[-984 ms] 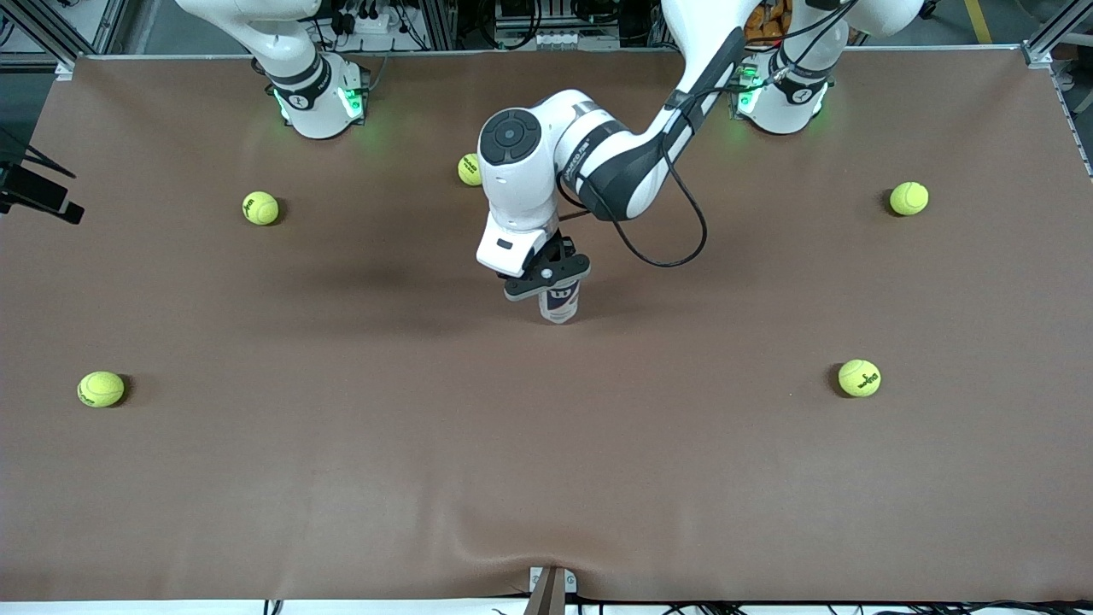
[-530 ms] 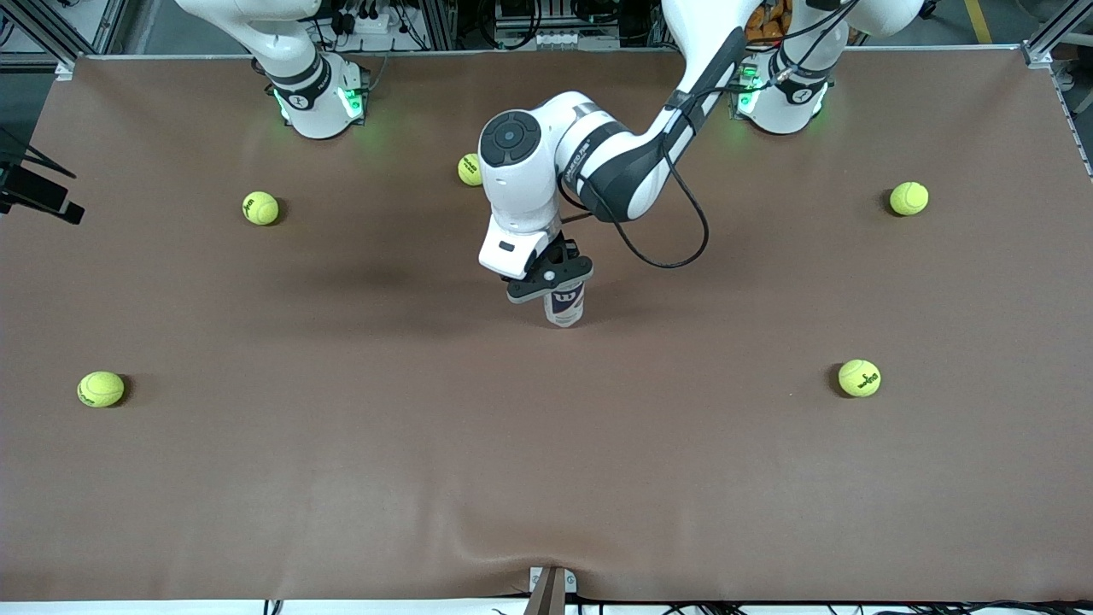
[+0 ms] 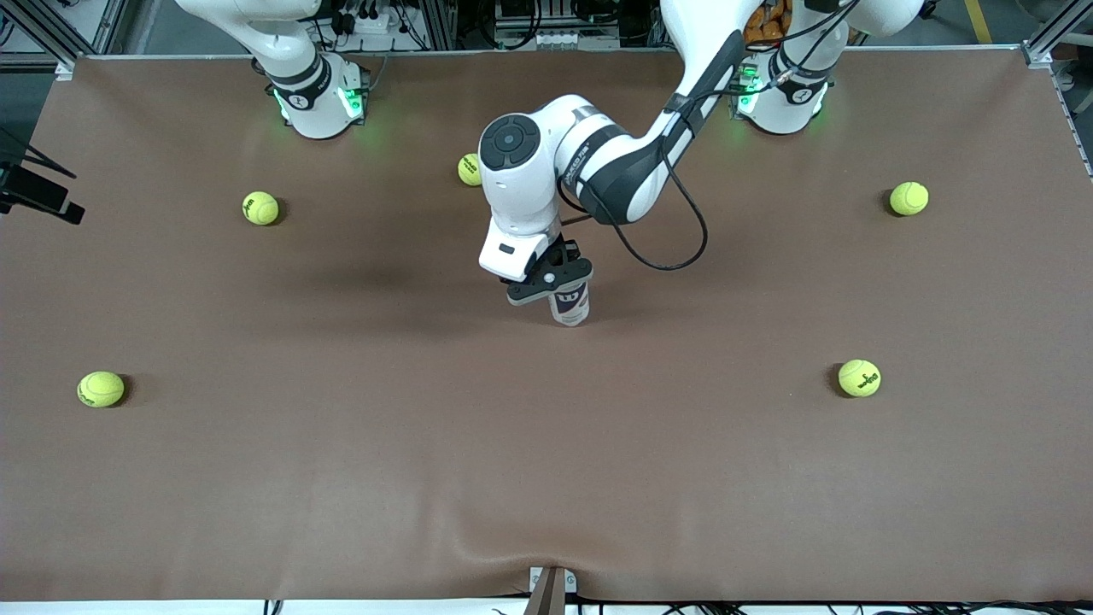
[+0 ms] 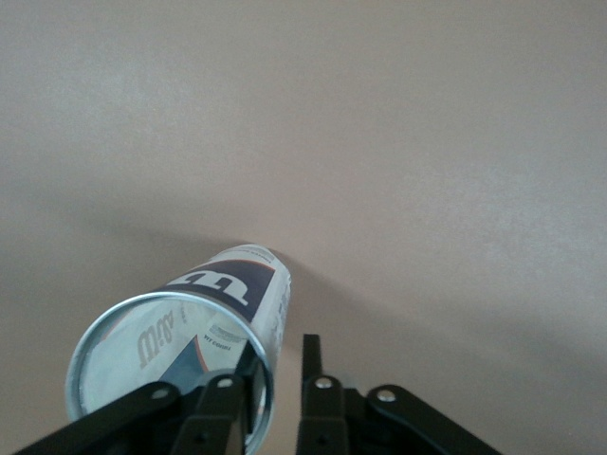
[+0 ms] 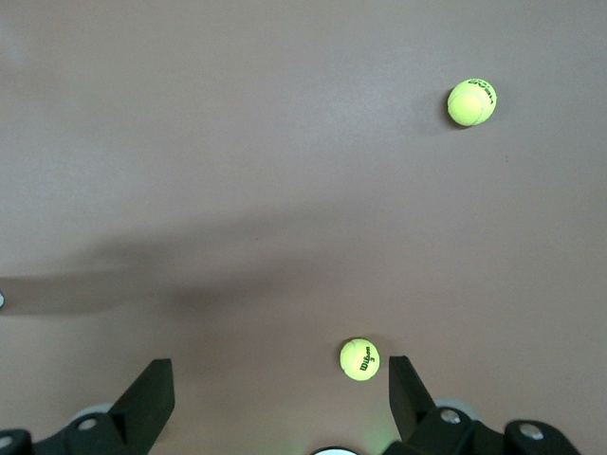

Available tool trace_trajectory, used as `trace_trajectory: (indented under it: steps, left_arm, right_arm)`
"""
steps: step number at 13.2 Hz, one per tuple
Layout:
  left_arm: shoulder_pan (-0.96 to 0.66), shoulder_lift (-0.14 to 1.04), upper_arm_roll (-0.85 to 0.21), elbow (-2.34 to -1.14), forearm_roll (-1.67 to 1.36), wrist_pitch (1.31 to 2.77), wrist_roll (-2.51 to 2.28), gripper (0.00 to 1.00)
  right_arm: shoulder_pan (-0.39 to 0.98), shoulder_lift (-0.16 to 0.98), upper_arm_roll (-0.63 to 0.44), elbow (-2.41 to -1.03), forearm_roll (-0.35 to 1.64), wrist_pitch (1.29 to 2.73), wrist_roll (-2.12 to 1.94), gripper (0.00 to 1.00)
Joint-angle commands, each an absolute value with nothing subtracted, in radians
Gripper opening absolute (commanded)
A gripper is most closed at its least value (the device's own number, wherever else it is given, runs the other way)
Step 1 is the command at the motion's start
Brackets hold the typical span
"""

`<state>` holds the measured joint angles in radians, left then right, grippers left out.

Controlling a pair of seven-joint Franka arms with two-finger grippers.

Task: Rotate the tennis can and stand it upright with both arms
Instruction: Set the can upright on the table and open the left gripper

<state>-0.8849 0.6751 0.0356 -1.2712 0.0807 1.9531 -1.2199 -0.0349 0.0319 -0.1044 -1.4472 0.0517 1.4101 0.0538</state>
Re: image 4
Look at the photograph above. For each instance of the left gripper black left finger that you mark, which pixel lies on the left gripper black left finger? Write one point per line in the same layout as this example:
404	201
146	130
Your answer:
208	417

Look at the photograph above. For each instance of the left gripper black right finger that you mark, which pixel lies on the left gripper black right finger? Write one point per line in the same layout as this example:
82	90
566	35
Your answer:
341	422

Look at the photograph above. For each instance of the white blue tennis ball can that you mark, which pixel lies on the white blue tennis ball can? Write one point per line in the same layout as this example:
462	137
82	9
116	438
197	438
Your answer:
227	284

